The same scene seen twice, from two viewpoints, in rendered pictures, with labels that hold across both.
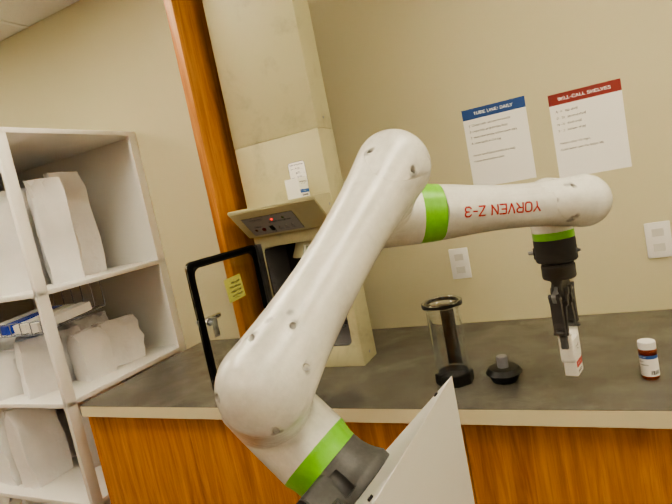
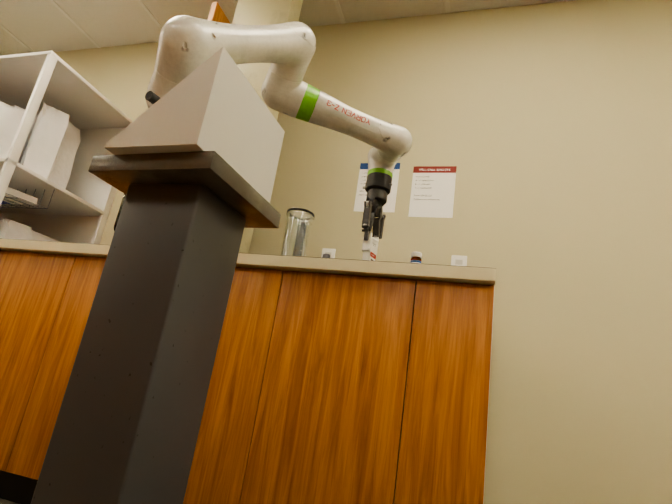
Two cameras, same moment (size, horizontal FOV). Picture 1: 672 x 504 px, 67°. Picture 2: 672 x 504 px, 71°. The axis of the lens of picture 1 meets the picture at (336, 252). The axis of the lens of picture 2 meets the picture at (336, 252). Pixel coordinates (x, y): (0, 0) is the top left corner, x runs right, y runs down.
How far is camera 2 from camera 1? 1.08 m
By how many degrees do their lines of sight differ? 25
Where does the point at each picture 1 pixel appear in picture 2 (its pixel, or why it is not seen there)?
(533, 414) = (330, 261)
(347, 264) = (253, 32)
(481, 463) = (285, 303)
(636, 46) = (469, 151)
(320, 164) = not seen: hidden behind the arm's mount
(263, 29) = not seen: hidden behind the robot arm
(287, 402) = (198, 34)
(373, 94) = (310, 140)
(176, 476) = (38, 307)
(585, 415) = (362, 263)
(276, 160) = not seen: hidden behind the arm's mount
